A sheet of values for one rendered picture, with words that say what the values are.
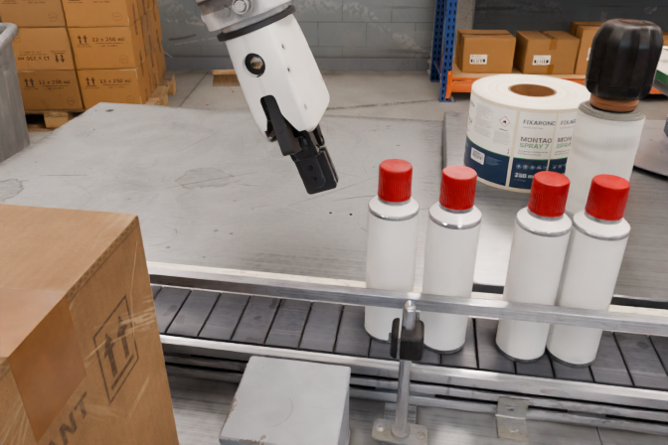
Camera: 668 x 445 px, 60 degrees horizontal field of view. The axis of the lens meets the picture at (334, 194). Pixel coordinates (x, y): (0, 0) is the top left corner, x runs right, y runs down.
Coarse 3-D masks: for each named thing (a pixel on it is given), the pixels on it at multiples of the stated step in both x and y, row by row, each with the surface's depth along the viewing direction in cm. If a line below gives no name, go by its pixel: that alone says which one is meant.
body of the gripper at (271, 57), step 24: (264, 24) 48; (288, 24) 51; (240, 48) 48; (264, 48) 48; (288, 48) 50; (240, 72) 49; (264, 72) 48; (288, 72) 49; (312, 72) 54; (288, 96) 49; (312, 96) 52; (264, 120) 50; (288, 120) 50; (312, 120) 51
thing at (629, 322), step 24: (216, 288) 60; (240, 288) 60; (264, 288) 59; (288, 288) 59; (312, 288) 59; (336, 288) 59; (360, 288) 59; (456, 312) 57; (480, 312) 57; (504, 312) 56; (528, 312) 56; (552, 312) 55; (576, 312) 55; (600, 312) 55
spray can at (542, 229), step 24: (552, 192) 52; (528, 216) 55; (552, 216) 53; (528, 240) 55; (552, 240) 54; (528, 264) 55; (552, 264) 55; (504, 288) 60; (528, 288) 57; (552, 288) 57; (504, 336) 61; (528, 336) 59; (528, 360) 60
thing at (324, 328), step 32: (160, 288) 72; (160, 320) 67; (192, 320) 67; (224, 320) 67; (256, 320) 67; (288, 320) 67; (320, 320) 67; (352, 320) 67; (480, 320) 67; (320, 352) 62; (352, 352) 62; (384, 352) 62; (480, 352) 62; (608, 352) 62; (640, 352) 62; (608, 384) 58; (640, 384) 58
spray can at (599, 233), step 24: (600, 192) 52; (624, 192) 52; (576, 216) 56; (600, 216) 53; (576, 240) 55; (600, 240) 53; (624, 240) 53; (576, 264) 56; (600, 264) 54; (576, 288) 56; (600, 288) 55; (552, 336) 61; (576, 336) 58; (600, 336) 59; (576, 360) 60
